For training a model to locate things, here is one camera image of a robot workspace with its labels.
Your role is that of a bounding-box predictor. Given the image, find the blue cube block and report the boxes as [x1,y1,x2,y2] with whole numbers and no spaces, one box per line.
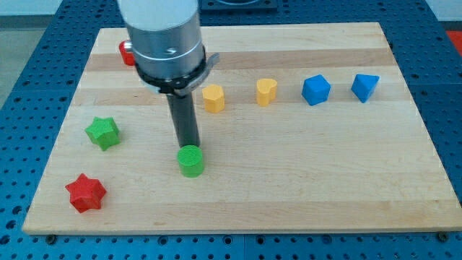
[302,74,331,105]

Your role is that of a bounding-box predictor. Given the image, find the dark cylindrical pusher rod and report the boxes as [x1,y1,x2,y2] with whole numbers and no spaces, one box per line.
[167,94,200,147]

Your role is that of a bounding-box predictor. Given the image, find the yellow hexagon block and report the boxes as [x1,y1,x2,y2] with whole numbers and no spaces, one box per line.
[202,84,225,113]

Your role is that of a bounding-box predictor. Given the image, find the yellow heart block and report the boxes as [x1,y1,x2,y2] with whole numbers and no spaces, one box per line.
[256,78,278,107]

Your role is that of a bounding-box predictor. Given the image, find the blue triangular block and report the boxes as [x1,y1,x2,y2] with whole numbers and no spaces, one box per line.
[351,74,380,103]

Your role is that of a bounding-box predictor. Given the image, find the green cylinder block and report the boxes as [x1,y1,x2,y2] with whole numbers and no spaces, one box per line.
[177,145,204,178]

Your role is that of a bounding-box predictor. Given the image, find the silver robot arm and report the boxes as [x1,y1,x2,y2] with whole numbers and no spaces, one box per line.
[117,0,219,147]

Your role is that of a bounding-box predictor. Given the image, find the red star block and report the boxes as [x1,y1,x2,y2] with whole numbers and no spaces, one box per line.
[65,173,107,213]

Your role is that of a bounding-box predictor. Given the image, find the red block behind arm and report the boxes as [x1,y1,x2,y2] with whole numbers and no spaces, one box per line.
[118,40,135,66]

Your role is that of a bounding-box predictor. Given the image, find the black clamp mount ring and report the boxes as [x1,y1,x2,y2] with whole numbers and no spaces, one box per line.
[135,53,220,97]

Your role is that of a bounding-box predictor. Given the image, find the wooden board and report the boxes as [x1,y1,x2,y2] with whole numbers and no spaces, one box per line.
[22,22,461,235]

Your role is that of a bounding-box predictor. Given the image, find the green star block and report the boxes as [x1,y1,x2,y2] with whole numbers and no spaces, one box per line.
[84,117,121,151]

